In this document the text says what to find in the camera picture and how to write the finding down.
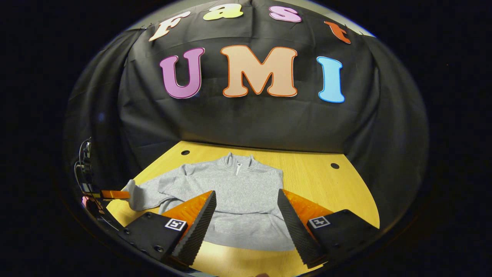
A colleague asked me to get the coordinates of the black backdrop cloth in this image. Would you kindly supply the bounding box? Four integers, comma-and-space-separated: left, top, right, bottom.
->
63, 0, 429, 231

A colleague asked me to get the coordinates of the grey zip-neck sweatshirt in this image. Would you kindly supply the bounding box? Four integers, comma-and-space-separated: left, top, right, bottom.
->
121, 152, 296, 252

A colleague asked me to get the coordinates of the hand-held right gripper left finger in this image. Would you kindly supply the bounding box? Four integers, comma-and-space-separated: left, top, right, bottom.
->
119, 190, 217, 267

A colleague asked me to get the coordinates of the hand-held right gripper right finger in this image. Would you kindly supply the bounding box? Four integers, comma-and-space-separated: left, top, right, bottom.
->
278, 189, 379, 269

